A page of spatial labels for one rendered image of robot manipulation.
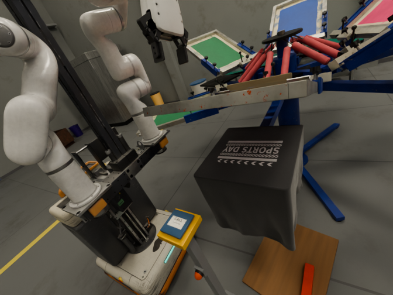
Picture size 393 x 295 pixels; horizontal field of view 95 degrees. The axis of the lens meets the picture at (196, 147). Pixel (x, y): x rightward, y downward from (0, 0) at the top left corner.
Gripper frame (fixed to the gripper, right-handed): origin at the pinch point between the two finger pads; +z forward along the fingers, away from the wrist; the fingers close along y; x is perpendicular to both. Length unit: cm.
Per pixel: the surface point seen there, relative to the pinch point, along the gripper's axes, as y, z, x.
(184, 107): -10.4, 13.2, -7.4
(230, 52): -199, -37, -69
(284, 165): -38, 44, 18
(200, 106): -10.4, 13.4, -0.5
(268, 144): -53, 40, 8
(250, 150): -48, 41, 0
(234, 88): -69, 9, -13
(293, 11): -250, -70, -4
